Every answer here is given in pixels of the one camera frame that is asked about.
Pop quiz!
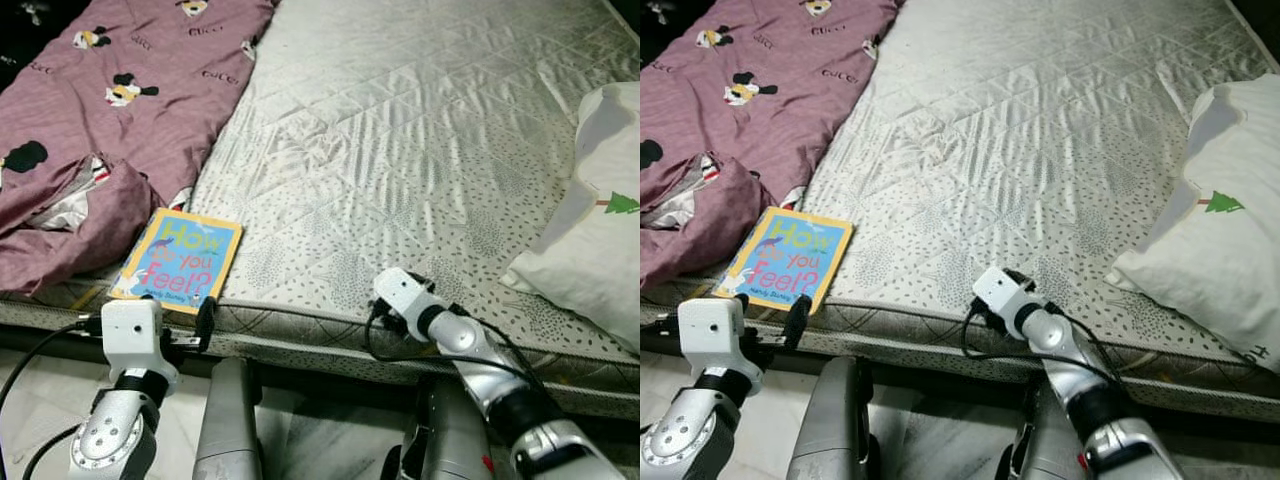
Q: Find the black printed cloth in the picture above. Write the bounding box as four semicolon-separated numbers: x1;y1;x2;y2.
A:
640;0;687;66
0;0;53;71

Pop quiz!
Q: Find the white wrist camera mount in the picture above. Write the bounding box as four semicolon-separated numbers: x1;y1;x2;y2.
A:
972;266;1041;321
373;268;446;321
678;296;746;373
100;298;166;373

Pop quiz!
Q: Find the dark bed frame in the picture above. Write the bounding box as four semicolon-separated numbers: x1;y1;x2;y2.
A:
640;325;1280;421
0;325;641;419

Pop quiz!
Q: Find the white pillow with tree print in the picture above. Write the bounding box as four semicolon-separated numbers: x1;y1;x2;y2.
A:
500;82;641;351
1112;72;1280;373

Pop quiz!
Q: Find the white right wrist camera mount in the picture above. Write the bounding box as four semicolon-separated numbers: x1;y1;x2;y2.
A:
373;268;446;321
972;266;1041;321

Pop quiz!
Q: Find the white quilted mattress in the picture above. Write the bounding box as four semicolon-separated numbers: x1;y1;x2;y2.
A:
0;0;641;421
640;0;1280;421

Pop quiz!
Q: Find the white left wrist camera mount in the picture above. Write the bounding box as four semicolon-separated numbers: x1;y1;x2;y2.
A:
100;298;166;373
678;296;746;373

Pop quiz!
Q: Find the colourful children's picture book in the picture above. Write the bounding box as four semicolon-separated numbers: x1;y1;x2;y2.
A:
110;208;243;316
712;205;854;316

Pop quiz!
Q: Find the purple printed blanket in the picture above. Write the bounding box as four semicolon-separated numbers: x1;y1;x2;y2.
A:
640;0;906;291
0;0;276;296

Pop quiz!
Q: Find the silver right robot leg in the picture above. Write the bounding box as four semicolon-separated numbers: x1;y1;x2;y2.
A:
995;375;1091;480
380;375;496;480

